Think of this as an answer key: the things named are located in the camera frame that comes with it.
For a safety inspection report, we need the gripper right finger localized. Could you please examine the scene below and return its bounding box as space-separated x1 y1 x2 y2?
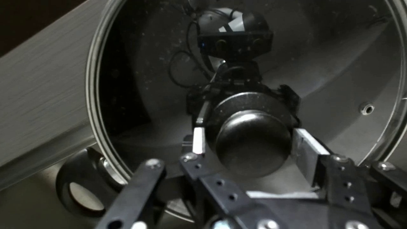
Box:
291 126 407 229

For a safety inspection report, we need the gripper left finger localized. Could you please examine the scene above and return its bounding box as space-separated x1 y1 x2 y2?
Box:
97 126 257 229

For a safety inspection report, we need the large steel pot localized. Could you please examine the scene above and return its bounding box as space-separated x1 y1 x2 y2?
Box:
84 0 407 223

